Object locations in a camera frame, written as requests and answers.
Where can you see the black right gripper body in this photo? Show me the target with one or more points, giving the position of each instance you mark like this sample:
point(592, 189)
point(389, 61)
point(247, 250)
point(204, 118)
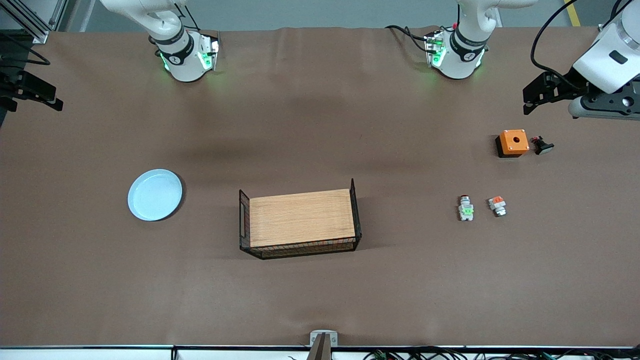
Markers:
point(11, 83)

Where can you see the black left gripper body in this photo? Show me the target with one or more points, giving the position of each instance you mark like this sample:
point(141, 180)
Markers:
point(569, 81)

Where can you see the red push button green block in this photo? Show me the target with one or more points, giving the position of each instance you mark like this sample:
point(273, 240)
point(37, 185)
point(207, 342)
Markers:
point(466, 210)

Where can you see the light blue round plate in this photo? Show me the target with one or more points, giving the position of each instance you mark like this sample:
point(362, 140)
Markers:
point(155, 195)

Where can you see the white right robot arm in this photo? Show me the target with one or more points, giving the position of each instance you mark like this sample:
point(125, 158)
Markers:
point(185, 65)

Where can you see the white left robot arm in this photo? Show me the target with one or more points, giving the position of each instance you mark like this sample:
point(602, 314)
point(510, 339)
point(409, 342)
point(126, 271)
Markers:
point(465, 60)

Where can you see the black push button head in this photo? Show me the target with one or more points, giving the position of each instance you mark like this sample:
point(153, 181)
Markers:
point(541, 146)

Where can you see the push button orange contact block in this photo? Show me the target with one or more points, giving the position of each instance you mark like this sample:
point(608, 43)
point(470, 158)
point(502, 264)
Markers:
point(497, 204)

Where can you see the brown table mat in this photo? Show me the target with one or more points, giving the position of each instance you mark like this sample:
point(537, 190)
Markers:
point(320, 300)

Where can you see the orange button enclosure box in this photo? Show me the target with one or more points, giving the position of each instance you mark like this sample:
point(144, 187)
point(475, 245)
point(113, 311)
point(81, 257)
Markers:
point(514, 141)

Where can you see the aluminium extrusion frame bar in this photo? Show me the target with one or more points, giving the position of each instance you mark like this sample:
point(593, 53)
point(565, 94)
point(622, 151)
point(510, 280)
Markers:
point(58, 14)
point(30, 27)

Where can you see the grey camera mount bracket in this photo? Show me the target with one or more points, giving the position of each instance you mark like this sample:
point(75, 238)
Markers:
point(323, 347)

